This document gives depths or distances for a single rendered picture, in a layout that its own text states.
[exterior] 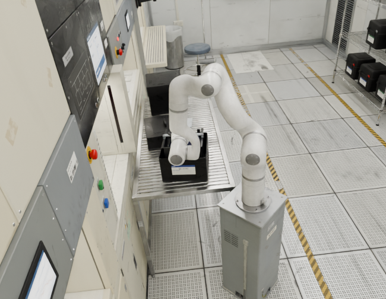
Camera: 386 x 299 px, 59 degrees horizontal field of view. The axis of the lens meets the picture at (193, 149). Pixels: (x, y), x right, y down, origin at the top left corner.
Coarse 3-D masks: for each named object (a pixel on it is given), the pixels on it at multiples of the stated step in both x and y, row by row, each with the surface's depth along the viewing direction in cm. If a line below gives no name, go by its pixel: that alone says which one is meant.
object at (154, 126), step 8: (144, 120) 248; (152, 120) 247; (160, 120) 246; (168, 120) 245; (152, 128) 238; (160, 128) 237; (168, 128) 236; (152, 136) 229; (160, 136) 229; (152, 144) 231; (160, 144) 232
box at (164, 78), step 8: (160, 72) 282; (168, 72) 281; (176, 72) 279; (152, 80) 270; (160, 80) 269; (168, 80) 267; (152, 88) 260; (160, 88) 261; (168, 88) 262; (152, 96) 264; (160, 96) 265; (168, 96) 266; (152, 104) 268; (160, 104) 269; (168, 104) 270; (152, 112) 272; (160, 112) 273; (168, 112) 274
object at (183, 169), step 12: (204, 132) 215; (204, 144) 220; (204, 156) 221; (168, 168) 198; (180, 168) 198; (192, 168) 197; (204, 168) 197; (168, 180) 204; (180, 180) 203; (192, 180) 202; (204, 180) 202
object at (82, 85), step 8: (88, 32) 145; (88, 48) 142; (80, 56) 129; (80, 64) 127; (88, 64) 140; (80, 72) 126; (88, 72) 138; (104, 72) 167; (72, 80) 116; (80, 80) 125; (88, 80) 137; (96, 80) 150; (72, 88) 115; (80, 88) 124; (88, 88) 135; (72, 96) 114; (80, 96) 123; (88, 96) 134; (80, 104) 122; (80, 112) 121; (80, 120) 120; (88, 160) 126; (104, 208) 141; (128, 224) 187; (128, 232) 184
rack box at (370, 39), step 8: (376, 24) 370; (384, 24) 365; (368, 32) 388; (376, 32) 367; (384, 32) 365; (368, 40) 389; (376, 40) 372; (384, 40) 370; (376, 48) 376; (384, 48) 376
